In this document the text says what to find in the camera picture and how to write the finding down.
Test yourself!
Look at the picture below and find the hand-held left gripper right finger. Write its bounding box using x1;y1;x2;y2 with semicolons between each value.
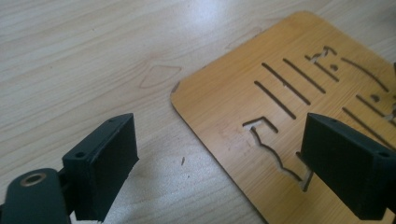
300;112;396;221

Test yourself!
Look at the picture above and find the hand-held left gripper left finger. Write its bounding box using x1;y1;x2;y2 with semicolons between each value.
62;112;140;222

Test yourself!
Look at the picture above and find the wooden coaster with cutouts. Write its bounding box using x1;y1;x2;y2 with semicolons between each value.
170;10;396;224

